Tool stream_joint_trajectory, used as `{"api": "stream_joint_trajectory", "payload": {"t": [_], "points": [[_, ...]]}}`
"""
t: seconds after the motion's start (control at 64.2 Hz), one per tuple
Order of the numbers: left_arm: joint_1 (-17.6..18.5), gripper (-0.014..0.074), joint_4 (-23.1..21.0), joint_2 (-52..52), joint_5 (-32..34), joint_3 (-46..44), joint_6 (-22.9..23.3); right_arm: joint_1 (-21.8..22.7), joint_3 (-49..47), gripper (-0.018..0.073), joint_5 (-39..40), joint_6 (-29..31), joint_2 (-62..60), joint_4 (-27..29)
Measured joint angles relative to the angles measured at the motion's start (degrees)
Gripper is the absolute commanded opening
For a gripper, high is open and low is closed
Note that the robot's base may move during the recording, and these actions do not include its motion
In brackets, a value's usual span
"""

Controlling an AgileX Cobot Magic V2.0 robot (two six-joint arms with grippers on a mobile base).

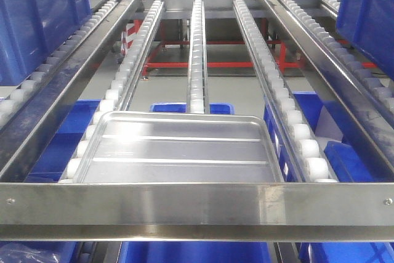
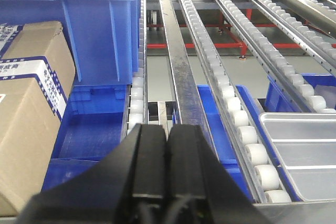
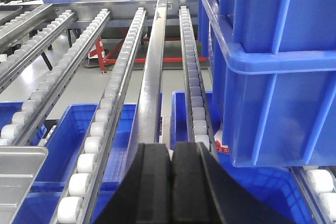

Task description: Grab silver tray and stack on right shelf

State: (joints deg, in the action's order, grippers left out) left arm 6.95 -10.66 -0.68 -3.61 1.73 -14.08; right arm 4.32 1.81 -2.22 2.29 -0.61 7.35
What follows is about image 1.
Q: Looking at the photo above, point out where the blue bin below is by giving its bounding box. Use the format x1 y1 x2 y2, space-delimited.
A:
25 100 100 183
150 102 235 115
263 91 394 183

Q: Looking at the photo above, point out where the blue bin bottom centre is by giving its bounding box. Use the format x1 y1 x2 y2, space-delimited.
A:
118 241 271 262

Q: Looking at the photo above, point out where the blue bin below left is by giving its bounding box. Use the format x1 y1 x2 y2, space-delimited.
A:
25 100 100 183

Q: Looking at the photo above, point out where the blue bin below right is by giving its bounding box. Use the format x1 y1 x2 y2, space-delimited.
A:
263 91 394 183

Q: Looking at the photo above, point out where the red metal floor frame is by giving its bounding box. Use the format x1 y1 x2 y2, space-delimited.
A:
141 18 378 79

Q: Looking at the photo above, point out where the centre white roller track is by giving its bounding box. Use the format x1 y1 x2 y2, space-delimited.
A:
187 0 210 114

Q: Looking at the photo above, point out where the silver metal tray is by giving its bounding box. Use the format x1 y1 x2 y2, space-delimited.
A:
74 111 283 183

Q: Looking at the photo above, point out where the blue crate upper right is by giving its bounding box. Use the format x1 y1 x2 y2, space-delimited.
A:
336 0 393 78

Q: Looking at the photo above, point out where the far left roller track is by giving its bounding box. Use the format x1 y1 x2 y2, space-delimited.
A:
1 0 118 126

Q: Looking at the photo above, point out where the far right roller track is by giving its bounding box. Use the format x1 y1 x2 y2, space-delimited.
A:
281 0 393 114

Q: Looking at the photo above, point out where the blue crate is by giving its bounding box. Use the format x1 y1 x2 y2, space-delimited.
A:
336 0 393 78
1 0 90 86

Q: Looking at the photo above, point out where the steel front crossbar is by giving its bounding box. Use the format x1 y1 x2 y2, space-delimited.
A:
1 183 393 242

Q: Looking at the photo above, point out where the blue crate upper left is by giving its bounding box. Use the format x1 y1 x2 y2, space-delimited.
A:
1 0 90 86

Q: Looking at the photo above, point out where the blue bin below centre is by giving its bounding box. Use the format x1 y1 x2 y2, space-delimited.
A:
150 102 235 115

